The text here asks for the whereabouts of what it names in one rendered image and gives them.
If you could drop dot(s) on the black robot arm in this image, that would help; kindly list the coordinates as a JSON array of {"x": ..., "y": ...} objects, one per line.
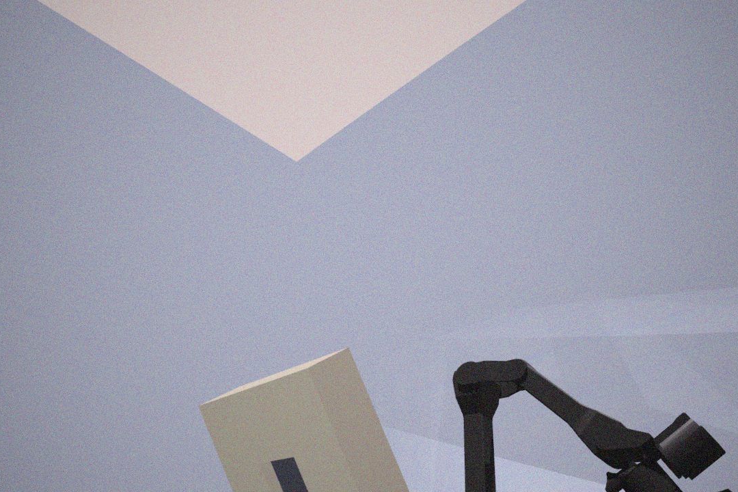
[{"x": 685, "y": 447}]

